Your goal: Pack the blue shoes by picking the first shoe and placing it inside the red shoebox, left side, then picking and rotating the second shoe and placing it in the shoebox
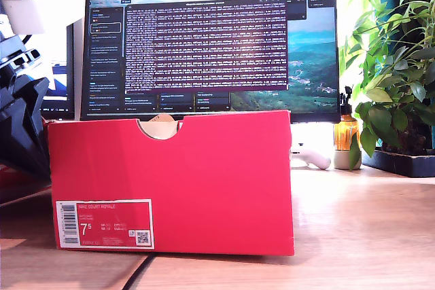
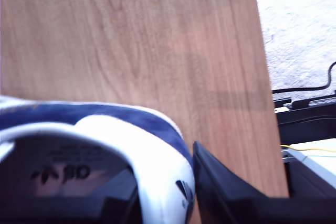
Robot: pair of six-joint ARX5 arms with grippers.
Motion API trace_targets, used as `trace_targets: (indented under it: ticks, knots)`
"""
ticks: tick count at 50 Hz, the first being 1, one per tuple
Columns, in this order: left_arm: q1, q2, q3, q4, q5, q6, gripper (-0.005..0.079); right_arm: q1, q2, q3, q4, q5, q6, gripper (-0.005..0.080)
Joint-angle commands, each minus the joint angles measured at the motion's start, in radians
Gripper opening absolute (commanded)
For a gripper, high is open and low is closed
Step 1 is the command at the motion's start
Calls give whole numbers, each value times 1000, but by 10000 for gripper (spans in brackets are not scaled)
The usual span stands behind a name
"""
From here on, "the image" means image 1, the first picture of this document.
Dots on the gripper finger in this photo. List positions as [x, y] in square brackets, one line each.
[8, 127]
[34, 147]

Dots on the red Nike shoebox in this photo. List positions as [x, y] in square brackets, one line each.
[204, 184]

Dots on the black computer monitor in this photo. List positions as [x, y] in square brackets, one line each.
[61, 108]

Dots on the black Huawei monitor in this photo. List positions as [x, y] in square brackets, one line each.
[204, 49]

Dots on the white curved controller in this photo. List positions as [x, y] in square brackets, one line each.
[319, 162]

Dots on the amber pump bottle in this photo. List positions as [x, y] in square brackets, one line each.
[343, 130]

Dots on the green leafy houseplant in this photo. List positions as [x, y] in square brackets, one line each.
[380, 117]

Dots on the black rectangular planter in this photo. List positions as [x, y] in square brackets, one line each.
[401, 166]

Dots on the white camera box on bracket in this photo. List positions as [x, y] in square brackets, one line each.
[34, 15]

